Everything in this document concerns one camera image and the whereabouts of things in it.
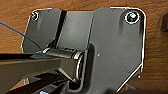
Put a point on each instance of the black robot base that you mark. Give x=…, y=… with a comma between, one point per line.
x=113, y=50

